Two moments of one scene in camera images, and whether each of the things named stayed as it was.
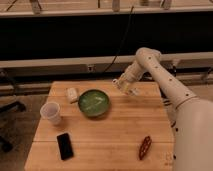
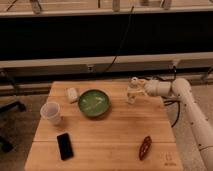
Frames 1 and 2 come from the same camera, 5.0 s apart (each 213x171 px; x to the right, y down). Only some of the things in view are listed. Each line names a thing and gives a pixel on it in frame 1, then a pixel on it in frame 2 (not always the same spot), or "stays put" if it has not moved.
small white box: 72,93 stays put
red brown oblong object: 145,146 stays put
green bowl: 94,102 stays put
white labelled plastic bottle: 124,87 -> 134,88
